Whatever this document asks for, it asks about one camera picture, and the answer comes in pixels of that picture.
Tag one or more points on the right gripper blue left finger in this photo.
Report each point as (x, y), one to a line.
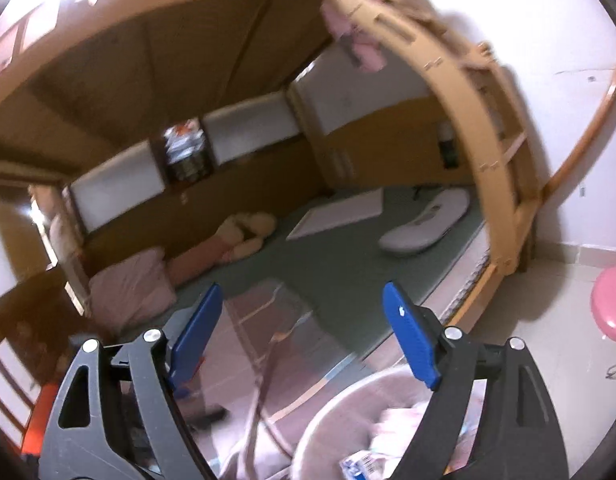
(188, 332)

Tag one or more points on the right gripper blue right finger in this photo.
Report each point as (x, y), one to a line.
(417, 330)

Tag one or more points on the grey trash bin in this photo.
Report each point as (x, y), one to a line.
(375, 419)

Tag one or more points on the green bed sheet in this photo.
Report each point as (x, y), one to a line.
(341, 273)

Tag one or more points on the pink pillow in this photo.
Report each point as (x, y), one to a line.
(131, 292)

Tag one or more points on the white flat tray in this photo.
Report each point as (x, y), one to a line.
(330, 216)

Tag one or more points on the white device on bed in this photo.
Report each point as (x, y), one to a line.
(439, 216)

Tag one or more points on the striped plush doll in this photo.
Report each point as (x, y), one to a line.
(238, 237)

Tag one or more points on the brown floral cushion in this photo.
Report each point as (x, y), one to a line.
(37, 320)

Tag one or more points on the orange carrot plush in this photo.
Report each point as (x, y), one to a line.
(33, 438)

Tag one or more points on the wooden bed frame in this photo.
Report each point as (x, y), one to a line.
(19, 393)

